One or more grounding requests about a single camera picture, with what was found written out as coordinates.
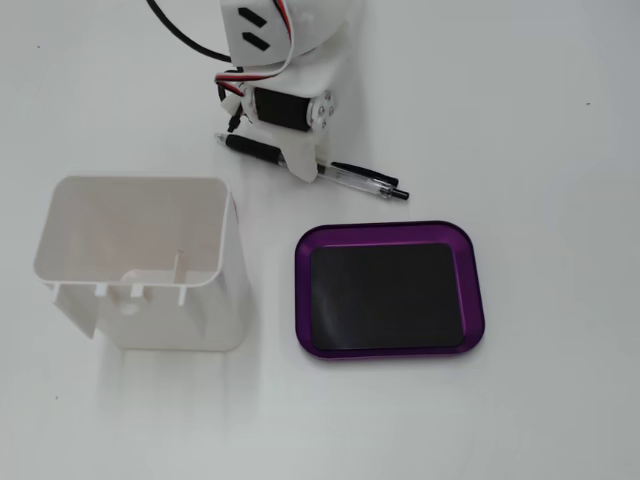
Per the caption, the white plastic pen holder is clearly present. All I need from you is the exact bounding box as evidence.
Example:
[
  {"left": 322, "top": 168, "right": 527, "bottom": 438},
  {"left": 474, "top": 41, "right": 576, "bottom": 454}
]
[{"left": 32, "top": 173, "right": 253, "bottom": 353}]

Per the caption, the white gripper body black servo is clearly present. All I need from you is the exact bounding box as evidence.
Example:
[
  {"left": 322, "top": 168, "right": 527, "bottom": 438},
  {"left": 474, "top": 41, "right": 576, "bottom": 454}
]
[{"left": 239, "top": 39, "right": 352, "bottom": 140}]

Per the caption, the purple metal tray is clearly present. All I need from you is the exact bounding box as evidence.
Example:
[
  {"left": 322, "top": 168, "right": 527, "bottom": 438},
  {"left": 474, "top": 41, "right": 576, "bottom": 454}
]
[{"left": 293, "top": 219, "right": 487, "bottom": 362}]

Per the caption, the black cable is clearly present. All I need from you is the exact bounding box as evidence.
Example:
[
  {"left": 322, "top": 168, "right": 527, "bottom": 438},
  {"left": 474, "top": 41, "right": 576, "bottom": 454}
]
[{"left": 144, "top": 0, "right": 236, "bottom": 64}]

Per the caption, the black clear retractable pen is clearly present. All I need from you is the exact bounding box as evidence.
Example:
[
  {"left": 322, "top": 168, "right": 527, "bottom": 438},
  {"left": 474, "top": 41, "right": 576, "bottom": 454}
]
[{"left": 213, "top": 131, "right": 412, "bottom": 203}]

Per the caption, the black tray mat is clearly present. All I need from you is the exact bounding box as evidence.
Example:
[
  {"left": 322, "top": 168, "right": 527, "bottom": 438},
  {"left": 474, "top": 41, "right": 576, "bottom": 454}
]
[{"left": 309, "top": 243, "right": 467, "bottom": 351}]

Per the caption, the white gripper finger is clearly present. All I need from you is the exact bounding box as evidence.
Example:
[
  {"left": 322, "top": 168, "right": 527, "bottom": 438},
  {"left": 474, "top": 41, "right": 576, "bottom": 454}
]
[{"left": 272, "top": 89, "right": 341, "bottom": 184}]

